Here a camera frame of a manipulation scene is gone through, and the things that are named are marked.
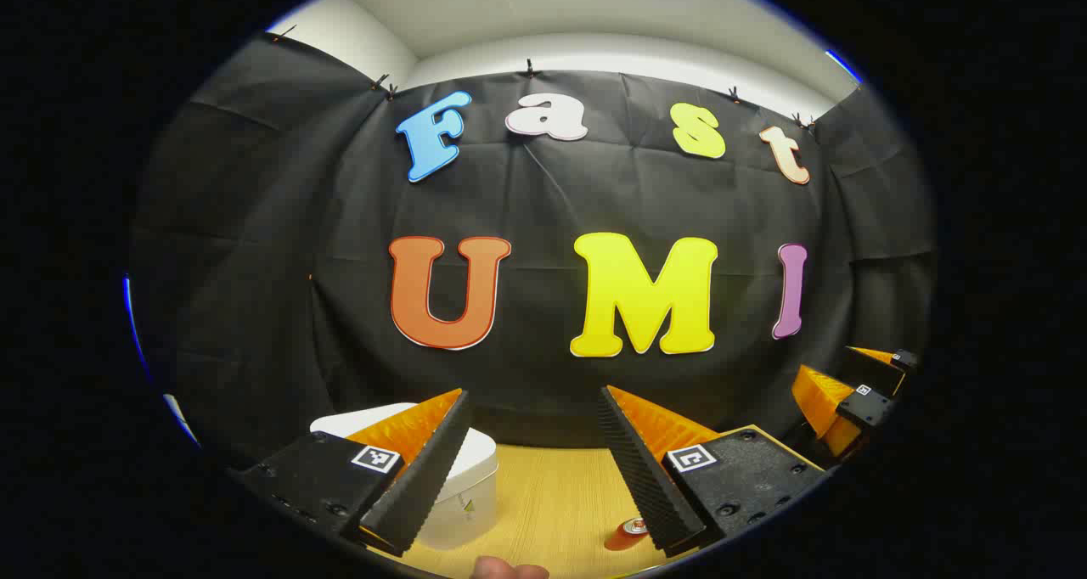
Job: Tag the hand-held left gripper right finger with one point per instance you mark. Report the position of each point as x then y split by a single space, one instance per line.
645 477

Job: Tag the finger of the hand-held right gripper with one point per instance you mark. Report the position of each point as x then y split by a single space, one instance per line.
866 407
879 371

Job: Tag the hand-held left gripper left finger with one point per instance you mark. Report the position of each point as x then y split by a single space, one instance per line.
425 477

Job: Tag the white desktop garbage bin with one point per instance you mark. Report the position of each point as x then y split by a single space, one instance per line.
475 486

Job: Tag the red pop can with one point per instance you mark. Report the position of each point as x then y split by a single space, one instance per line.
627 535

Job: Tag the wooden desktop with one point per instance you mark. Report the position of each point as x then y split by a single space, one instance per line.
552 503

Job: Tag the black backdrop cloth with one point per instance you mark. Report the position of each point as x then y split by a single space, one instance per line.
255 265

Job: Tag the row of black cloth clips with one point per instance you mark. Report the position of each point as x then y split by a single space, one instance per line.
529 70

